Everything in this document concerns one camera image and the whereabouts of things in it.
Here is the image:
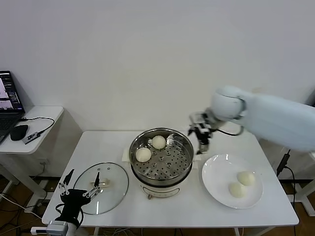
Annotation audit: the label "white round plate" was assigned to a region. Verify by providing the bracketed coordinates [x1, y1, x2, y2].
[202, 154, 264, 209]

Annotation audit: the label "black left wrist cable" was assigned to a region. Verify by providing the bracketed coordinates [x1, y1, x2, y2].
[54, 203, 84, 228]

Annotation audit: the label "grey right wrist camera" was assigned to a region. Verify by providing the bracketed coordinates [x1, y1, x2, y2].
[189, 112, 213, 135]

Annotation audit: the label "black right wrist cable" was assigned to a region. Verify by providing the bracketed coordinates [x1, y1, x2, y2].
[216, 124, 245, 137]

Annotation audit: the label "black laptop with lit screen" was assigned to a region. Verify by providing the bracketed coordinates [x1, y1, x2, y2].
[0, 70, 26, 145]

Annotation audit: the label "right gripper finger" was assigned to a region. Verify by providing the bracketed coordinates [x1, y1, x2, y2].
[196, 142, 210, 155]
[187, 122, 198, 136]

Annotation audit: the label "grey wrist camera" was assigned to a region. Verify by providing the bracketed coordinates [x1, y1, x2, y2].
[189, 112, 213, 135]
[31, 220, 69, 236]

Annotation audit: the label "white side desk with mouse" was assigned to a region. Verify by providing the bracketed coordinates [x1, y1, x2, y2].
[0, 106, 65, 209]

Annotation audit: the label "white steamed baozi bun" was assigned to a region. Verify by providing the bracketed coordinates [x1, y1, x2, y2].
[151, 135, 167, 150]
[236, 171, 255, 187]
[228, 182, 248, 199]
[135, 147, 152, 162]

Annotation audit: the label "round glass lid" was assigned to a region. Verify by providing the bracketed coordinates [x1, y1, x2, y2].
[73, 162, 129, 216]

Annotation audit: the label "thin black hub cable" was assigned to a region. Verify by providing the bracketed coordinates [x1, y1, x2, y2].
[19, 117, 55, 135]

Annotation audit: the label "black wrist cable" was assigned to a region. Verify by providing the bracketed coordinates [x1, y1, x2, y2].
[216, 124, 245, 137]
[54, 203, 84, 228]

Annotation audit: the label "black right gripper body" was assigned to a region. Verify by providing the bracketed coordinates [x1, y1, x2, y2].
[193, 121, 215, 148]

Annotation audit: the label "black floor cable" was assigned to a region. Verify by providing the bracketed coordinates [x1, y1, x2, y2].
[0, 191, 25, 236]

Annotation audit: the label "white side desk with label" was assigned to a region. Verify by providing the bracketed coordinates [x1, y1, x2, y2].
[277, 145, 315, 217]

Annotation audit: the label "cream electric cooker pot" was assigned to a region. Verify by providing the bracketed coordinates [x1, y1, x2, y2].
[122, 146, 201, 200]

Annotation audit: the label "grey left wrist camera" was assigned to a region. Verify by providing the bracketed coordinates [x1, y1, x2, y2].
[31, 220, 69, 236]

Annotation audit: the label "black computer mouse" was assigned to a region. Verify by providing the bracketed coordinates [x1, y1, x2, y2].
[10, 124, 29, 142]

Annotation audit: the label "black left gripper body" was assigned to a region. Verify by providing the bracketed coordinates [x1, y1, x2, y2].
[59, 188, 92, 223]

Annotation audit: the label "white floor cable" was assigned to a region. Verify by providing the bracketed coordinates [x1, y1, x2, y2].
[0, 193, 44, 219]

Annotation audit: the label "grey usb hub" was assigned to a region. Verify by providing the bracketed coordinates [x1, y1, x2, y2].
[21, 131, 42, 145]

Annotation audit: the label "white cables under table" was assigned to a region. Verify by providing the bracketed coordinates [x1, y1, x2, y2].
[108, 228, 139, 236]

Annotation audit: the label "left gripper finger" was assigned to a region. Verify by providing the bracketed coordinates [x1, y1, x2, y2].
[82, 171, 101, 199]
[59, 169, 75, 196]

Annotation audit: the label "perforated steel steamer basket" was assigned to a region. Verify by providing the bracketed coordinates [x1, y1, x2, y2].
[129, 127, 194, 184]

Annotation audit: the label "black power adapter cable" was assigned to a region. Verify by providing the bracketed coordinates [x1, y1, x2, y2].
[276, 148, 296, 204]

